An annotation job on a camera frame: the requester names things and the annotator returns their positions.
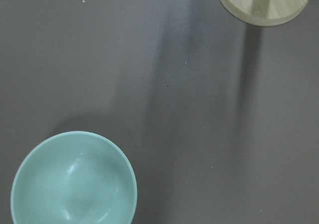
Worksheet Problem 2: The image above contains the green bowl on right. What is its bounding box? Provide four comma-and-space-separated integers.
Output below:
10, 131, 138, 224

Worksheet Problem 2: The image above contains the wooden mug tree stand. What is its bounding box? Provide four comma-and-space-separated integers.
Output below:
220, 0, 309, 26

